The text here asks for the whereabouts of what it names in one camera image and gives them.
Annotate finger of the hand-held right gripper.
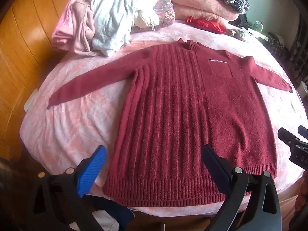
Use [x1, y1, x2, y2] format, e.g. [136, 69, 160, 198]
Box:
[278, 128, 301, 150]
[298, 125, 308, 140]

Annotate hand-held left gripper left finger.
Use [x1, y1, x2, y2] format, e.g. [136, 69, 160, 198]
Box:
[27, 145, 107, 231]

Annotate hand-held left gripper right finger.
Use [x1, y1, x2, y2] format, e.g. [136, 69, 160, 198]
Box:
[202, 145, 282, 231]

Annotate dark red knit sweater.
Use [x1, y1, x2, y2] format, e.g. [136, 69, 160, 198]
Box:
[48, 39, 293, 207]

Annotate person's right hand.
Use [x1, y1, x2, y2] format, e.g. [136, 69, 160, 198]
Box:
[295, 170, 308, 213]

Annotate pink printed blanket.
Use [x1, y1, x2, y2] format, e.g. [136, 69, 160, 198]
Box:
[20, 19, 307, 224]

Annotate dark patterned cloth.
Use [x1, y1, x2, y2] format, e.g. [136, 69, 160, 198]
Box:
[266, 14, 308, 85]

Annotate grey cloth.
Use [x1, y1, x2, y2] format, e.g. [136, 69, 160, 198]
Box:
[227, 28, 251, 41]

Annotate red shiny cloth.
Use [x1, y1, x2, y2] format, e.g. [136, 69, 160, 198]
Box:
[185, 16, 227, 34]

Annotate pink garment pile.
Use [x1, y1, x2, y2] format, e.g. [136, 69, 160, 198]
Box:
[51, 0, 97, 57]

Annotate white ribbed garment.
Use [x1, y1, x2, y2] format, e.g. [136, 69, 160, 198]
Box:
[90, 0, 159, 57]

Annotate cream cloth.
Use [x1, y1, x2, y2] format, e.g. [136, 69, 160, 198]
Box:
[132, 10, 159, 32]

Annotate paisley patterned pillow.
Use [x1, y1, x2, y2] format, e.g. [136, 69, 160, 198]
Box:
[149, 0, 176, 28]

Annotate pink fuzzy folded blanket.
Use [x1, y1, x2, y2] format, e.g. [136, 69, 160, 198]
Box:
[166, 0, 241, 26]

